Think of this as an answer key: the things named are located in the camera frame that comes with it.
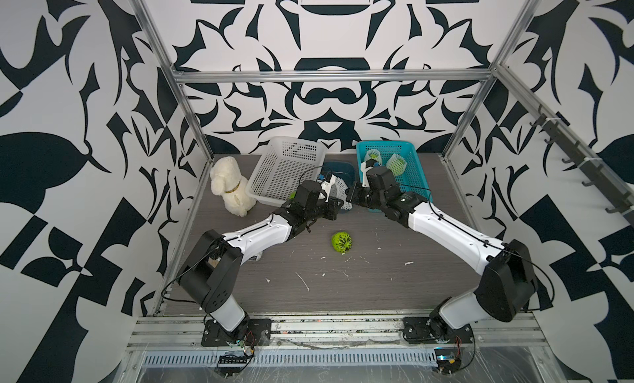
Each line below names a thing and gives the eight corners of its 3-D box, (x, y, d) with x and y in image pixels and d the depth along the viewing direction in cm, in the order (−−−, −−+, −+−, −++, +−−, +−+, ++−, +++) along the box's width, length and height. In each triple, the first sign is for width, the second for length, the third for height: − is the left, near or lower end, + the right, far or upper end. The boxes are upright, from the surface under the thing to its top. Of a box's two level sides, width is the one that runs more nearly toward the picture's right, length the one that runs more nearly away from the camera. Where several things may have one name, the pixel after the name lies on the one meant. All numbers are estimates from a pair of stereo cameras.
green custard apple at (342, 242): (336, 256, 91) (337, 248, 86) (331, 241, 94) (332, 233, 89) (352, 252, 92) (354, 244, 87) (347, 238, 95) (349, 229, 90)
